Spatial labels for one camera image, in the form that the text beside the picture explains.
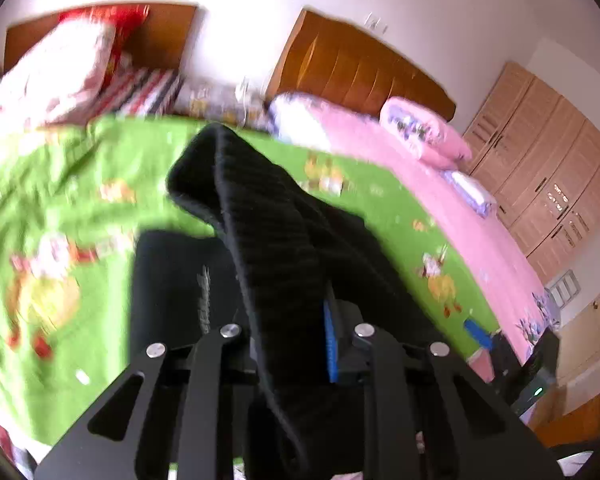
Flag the white charger on nightstand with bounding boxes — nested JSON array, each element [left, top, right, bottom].
[[234, 79, 252, 127]]

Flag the white pink floral quilt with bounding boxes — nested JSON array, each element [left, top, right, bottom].
[[0, 18, 116, 130]]

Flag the red pillow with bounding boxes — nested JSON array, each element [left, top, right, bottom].
[[58, 3, 150, 89]]

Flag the left wooden headboard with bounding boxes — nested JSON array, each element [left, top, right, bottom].
[[3, 1, 198, 70]]

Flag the right wooden headboard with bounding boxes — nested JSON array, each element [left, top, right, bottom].
[[264, 6, 456, 120]]

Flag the floral covered nightstand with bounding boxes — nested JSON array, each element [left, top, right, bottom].
[[172, 80, 274, 133]]

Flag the checkered plaid sheet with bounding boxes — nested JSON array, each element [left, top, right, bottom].
[[84, 67, 184, 122]]

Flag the white wall switch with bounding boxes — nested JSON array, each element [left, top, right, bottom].
[[364, 12, 388, 35]]

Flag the light wooden wardrobe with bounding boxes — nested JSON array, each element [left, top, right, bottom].
[[464, 62, 600, 283]]

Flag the green cartoon blanket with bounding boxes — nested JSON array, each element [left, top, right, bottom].
[[0, 117, 501, 445]]

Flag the purple white pillow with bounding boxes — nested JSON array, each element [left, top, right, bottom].
[[441, 170, 498, 218]]

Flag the rolled pink quilt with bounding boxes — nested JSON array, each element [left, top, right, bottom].
[[379, 96, 472, 170]]

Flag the pink bed sheet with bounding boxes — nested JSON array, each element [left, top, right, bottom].
[[268, 92, 558, 360]]

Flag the black pants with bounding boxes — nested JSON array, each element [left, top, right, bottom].
[[131, 124, 440, 479]]

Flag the wooden headboard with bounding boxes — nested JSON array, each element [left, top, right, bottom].
[[264, 6, 456, 120], [3, 1, 198, 70]]

